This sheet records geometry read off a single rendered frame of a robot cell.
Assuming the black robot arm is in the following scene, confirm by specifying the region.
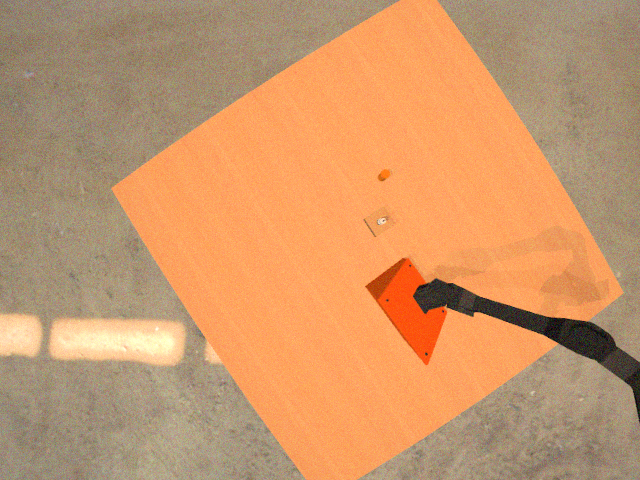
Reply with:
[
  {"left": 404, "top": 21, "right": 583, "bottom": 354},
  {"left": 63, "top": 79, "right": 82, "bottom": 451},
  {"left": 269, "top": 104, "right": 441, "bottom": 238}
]
[{"left": 413, "top": 278, "right": 640, "bottom": 422}]

